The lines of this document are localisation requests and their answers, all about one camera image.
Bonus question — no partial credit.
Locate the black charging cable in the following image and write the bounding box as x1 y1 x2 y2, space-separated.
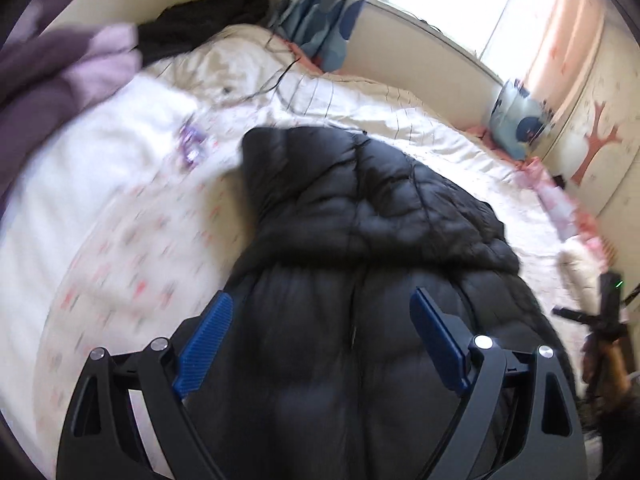
219 34 306 111

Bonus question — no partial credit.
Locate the window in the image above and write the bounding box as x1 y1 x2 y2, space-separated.
378 0 556 81

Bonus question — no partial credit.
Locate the black garment by wall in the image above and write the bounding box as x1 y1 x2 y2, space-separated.
138 0 269 67

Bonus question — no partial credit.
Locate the blue pink patterned left curtain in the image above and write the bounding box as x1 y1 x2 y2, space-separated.
268 0 368 73

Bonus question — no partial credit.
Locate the blue pink patterned curtain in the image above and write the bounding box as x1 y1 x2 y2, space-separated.
487 0 605 162
268 0 368 73

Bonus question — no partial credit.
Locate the white cherry print bed quilt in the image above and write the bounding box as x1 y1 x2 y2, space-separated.
1 25 601 478

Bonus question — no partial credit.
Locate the blue pink patterned right curtain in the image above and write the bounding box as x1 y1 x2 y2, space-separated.
487 0 605 162

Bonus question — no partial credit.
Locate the black puffer down jacket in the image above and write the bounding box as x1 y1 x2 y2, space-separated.
186 127 561 479

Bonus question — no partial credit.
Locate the person right hand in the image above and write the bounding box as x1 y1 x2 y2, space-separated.
582 334 631 406

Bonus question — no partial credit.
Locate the white decorated wardrobe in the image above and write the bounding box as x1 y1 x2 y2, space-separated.
544 21 639 278

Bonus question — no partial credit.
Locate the purple folded garment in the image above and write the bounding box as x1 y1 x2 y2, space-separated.
1 0 142 200

